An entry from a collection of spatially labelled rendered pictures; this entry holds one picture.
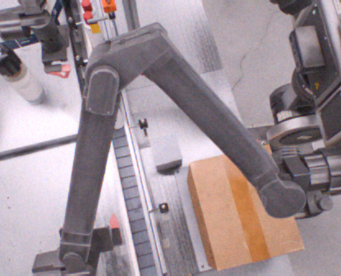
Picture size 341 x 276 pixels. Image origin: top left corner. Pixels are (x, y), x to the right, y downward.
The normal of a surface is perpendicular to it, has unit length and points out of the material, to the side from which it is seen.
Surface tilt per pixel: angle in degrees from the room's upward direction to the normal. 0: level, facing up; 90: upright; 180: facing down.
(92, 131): 50
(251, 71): 0
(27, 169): 0
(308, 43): 0
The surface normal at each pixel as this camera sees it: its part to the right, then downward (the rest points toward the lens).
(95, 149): 0.14, 0.54
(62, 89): -0.01, -0.31
